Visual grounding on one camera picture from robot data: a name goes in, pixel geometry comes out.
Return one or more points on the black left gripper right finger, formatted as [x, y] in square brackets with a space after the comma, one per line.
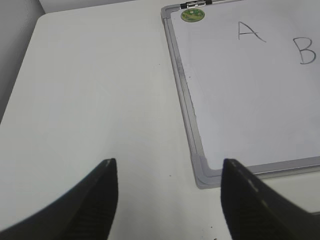
[254, 211]

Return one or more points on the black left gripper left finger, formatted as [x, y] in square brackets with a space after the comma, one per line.
[85, 212]

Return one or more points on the grey framed whiteboard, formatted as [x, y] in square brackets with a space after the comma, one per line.
[248, 81]

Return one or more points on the round green magnet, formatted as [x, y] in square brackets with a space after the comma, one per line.
[192, 15]

